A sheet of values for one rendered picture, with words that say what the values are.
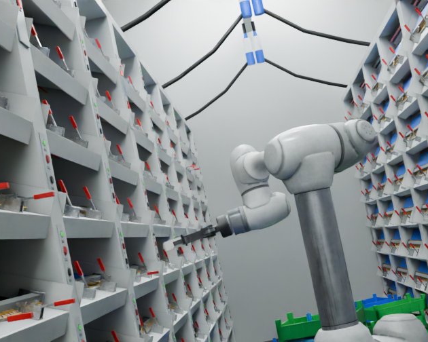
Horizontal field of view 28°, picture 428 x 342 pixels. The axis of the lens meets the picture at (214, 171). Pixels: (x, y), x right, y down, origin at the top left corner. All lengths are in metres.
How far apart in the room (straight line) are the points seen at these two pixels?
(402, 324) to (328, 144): 0.54
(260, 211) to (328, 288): 0.61
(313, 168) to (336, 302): 0.36
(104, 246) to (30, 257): 0.70
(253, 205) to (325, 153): 0.60
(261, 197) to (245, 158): 0.14
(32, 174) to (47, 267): 0.18
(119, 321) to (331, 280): 0.59
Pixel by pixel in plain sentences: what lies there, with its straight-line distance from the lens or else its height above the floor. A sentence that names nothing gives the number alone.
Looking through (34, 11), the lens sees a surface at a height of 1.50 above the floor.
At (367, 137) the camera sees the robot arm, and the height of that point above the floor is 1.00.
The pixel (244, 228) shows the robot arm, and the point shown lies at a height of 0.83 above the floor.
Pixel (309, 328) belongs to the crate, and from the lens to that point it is 3.21.
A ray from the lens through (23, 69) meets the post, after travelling 1.75.
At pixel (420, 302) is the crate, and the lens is 4.71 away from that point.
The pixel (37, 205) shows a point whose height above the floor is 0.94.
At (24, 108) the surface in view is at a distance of 1.73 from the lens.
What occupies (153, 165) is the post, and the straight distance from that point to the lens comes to 3.80.
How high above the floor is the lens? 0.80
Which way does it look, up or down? 5 degrees up
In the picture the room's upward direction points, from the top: 12 degrees counter-clockwise
